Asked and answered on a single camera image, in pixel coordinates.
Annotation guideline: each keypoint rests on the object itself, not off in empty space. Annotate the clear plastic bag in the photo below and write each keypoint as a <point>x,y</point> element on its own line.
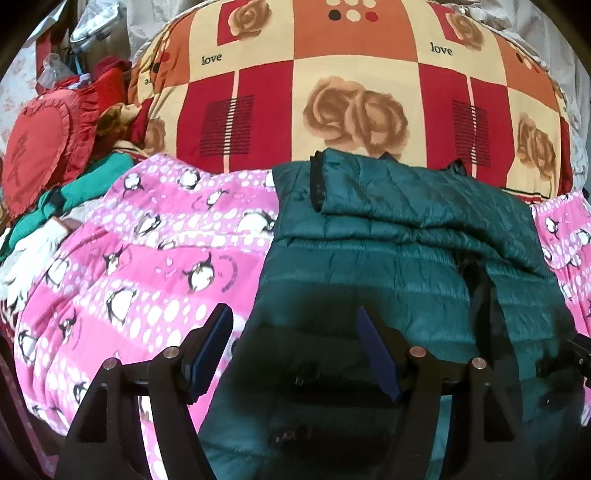
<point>53,69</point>

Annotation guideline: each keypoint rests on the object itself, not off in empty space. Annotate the red heart pillow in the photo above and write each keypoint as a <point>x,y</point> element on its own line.
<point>37,147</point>

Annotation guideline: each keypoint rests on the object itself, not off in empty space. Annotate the brown yellow cloth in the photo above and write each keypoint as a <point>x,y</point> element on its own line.
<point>117,122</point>

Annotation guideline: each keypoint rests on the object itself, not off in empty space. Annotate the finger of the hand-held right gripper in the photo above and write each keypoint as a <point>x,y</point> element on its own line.
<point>575,357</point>

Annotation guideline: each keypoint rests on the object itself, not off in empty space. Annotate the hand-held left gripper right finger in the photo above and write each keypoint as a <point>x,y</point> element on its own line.
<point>378,360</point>

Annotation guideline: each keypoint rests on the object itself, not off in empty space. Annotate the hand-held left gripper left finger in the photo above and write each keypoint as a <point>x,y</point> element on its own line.
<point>208,355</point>

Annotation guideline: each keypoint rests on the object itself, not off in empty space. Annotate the teal quilted jacket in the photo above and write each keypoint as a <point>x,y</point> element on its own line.
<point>369,277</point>

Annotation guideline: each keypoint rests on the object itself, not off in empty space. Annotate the rose checkered quilt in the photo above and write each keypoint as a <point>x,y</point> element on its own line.
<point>346,69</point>

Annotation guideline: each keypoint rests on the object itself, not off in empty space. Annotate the pink penguin blanket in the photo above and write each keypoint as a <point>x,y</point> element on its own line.
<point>138,277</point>

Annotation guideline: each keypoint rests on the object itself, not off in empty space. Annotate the green cloth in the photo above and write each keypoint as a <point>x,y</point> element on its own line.
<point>87,180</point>

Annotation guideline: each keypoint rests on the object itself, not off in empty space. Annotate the red cloth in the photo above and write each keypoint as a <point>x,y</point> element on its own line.
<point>111,78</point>

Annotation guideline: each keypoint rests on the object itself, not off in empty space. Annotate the white knitted cloth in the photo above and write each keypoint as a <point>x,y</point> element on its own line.
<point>32,258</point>

